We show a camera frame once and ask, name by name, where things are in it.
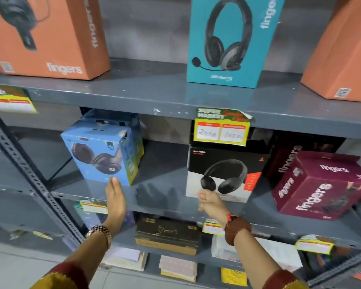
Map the person's right forearm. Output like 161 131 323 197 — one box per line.
234 229 279 287

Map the maroon yellow right sleeve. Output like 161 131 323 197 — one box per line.
262 269 310 289

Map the dark brown flat box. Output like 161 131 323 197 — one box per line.
134 215 201 256

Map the maroon yellow left sleeve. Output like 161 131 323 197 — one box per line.
29 262 90 289

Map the white flat box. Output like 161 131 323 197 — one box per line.
211 234 303 273

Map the pale paper packet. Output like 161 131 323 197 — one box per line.
100 246 148 272

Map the grey metal shelving rack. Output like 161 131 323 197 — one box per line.
0 0 361 289

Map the blue headphone box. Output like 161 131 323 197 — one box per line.
61 119 139 187
80 108 145 167

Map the person's right hand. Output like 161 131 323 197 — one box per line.
197 189 231 228

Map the beige paper packet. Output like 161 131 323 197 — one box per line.
158 255 198 283

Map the black white headphone box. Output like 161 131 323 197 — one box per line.
185 140 270 204

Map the maroon headphone box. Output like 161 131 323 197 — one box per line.
264 132 347 184
272 151 361 221

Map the brown bead bracelet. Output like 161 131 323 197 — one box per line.
224 217 252 246

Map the maroon yellow sleeve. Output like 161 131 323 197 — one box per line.
29 262 90 289
262 269 310 289

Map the gold wristwatch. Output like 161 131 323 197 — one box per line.
86 225 113 249

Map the yellow packet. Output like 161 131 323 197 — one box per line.
220 267 248 287

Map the orange headphone box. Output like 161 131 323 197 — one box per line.
300 0 361 103
0 0 111 81

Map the person's left hand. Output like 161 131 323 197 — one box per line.
101 176 126 236

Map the person's left forearm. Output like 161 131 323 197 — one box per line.
63 230 112 279

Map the green yellow price label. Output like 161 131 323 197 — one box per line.
294 235 335 255
79 200 108 215
193 107 253 147
202 219 225 237
0 85 38 114

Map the teal headset box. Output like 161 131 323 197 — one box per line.
187 0 286 89

